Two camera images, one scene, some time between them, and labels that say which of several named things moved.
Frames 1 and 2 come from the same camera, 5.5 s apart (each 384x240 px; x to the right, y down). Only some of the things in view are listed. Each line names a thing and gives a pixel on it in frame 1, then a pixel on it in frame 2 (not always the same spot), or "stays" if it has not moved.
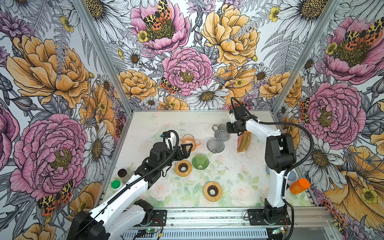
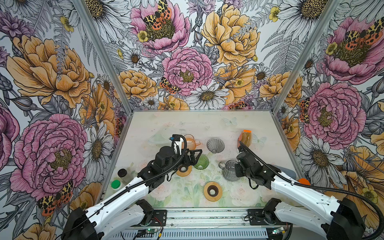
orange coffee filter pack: [244, 141] stays
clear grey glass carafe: [221, 132] to [229, 170]
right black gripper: [230, 130] to [237, 170]
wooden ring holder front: [212, 185] stays
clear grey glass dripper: [215, 145] stays
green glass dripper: [200, 162] stays
